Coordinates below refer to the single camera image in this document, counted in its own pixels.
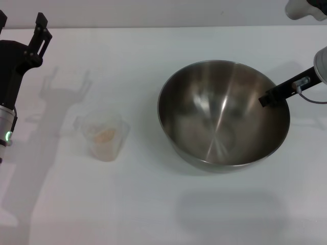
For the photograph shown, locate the white rice grains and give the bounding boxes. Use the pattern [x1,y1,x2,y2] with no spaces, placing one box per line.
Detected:
[91,129,119,161]

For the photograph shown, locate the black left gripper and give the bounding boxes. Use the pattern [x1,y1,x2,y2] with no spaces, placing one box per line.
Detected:
[0,10,53,110]

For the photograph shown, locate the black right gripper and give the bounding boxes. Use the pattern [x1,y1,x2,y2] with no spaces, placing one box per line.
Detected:
[259,65,322,108]

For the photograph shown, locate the stainless steel mixing bowl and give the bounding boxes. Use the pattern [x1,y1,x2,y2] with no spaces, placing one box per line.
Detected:
[157,60,291,174]

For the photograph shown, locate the clear plastic measuring cup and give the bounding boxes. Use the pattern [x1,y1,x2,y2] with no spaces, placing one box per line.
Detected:
[73,108,130,162]

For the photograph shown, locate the grey right gripper cable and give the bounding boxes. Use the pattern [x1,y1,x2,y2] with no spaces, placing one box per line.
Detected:
[293,76,327,104]

